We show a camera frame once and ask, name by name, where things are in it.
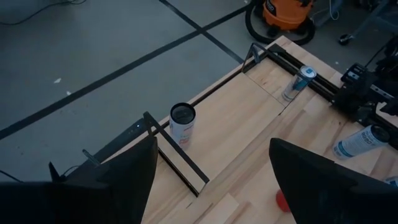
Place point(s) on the black box with indicator lights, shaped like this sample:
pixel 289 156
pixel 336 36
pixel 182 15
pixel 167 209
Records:
pixel 124 140

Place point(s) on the orange shop vacuum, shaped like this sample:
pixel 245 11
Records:
pixel 250 21
pixel 286 12

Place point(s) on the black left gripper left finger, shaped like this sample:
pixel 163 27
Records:
pixel 77 199

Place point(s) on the white Celsius Peach Vibe can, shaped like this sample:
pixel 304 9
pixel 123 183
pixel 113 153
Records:
pixel 182 127

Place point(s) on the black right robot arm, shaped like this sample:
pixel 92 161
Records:
pixel 357 93

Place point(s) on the red Coca-Cola can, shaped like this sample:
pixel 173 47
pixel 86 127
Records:
pixel 281 200

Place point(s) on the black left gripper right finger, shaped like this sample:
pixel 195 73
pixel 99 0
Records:
pixel 329 199

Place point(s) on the white Celsius Arctic Vibe can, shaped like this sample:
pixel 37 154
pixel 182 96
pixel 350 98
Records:
pixel 357 143

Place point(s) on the black aluminium table frame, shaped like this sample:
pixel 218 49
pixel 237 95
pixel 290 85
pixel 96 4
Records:
pixel 287 59

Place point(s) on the silver blue Red Bull can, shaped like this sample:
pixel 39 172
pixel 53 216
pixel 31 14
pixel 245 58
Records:
pixel 297 85

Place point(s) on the grey wheeled stand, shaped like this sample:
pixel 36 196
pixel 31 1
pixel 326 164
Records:
pixel 345 39

